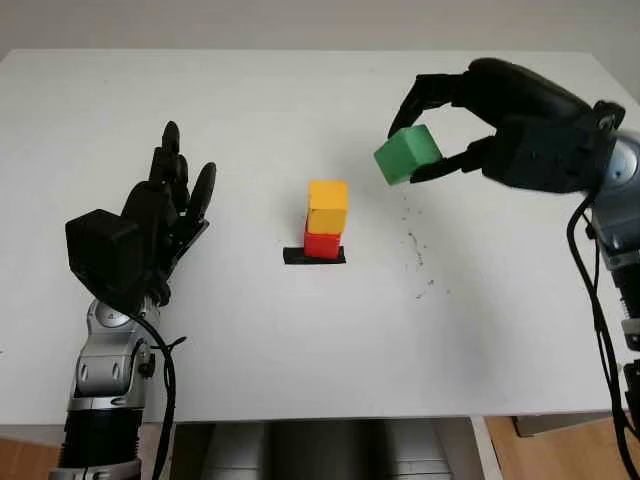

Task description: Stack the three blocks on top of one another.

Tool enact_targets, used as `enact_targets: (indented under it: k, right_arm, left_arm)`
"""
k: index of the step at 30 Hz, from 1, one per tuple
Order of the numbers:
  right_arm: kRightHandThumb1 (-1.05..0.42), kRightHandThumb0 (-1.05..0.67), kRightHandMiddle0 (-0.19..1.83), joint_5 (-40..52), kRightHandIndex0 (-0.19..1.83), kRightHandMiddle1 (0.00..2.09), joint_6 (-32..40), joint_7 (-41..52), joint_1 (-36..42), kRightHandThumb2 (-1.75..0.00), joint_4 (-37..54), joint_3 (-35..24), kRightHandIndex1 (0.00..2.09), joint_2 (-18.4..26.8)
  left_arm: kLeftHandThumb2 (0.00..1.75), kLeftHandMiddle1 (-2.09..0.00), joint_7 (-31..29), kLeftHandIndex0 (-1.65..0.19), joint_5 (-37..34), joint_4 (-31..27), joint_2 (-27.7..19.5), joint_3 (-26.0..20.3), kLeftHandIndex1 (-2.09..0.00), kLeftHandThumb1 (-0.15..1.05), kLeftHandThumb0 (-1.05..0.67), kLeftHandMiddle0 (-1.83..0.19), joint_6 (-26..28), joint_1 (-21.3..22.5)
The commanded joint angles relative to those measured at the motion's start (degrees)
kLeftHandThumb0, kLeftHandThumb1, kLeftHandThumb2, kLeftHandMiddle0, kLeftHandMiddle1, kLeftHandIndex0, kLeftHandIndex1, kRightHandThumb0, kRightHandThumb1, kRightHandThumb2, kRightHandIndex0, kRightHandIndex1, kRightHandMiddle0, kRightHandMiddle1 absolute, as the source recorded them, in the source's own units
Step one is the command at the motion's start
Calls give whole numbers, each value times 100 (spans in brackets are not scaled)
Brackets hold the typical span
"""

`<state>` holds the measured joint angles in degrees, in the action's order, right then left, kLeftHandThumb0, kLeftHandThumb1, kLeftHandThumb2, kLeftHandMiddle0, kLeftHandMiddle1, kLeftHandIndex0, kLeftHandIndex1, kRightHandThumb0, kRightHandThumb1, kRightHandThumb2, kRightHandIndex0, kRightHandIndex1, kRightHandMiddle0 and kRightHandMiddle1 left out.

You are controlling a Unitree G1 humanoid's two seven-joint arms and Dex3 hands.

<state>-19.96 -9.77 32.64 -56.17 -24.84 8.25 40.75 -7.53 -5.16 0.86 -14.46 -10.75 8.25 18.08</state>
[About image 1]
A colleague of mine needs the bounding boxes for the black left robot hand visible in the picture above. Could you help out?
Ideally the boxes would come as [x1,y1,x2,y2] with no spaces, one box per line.
[119,120,218,307]

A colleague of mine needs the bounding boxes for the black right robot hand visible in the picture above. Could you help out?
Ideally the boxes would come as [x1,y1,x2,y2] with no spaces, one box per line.
[387,58,601,184]

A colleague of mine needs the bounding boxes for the green cube block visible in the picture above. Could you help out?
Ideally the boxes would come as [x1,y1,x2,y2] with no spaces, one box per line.
[373,124,445,188]

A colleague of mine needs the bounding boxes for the red cube block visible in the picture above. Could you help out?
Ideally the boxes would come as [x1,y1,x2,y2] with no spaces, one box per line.
[303,228,344,260]

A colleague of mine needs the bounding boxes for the yellow cube block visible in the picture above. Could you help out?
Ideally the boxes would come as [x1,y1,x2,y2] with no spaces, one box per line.
[305,179,350,236]

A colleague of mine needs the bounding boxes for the black tape strip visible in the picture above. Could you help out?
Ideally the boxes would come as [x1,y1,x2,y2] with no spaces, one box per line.
[282,245,347,267]

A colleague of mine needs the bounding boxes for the grey robot torso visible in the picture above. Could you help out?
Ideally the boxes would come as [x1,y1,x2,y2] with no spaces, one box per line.
[172,418,474,480]

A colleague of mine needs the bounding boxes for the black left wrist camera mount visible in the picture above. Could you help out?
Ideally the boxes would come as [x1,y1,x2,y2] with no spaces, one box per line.
[64,209,147,317]

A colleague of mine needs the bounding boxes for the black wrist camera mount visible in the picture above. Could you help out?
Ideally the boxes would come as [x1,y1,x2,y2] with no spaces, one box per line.
[481,116,620,195]
[64,209,147,317]

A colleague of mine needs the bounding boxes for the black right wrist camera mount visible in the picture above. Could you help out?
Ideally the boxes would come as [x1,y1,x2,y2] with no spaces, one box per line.
[481,116,620,195]

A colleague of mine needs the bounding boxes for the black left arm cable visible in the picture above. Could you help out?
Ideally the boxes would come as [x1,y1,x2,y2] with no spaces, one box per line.
[127,310,189,480]

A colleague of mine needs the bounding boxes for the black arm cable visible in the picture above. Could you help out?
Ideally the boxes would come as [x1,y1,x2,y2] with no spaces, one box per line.
[127,310,189,480]
[566,191,640,480]

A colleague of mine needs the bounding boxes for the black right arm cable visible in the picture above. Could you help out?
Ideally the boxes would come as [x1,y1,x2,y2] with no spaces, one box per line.
[566,191,640,480]

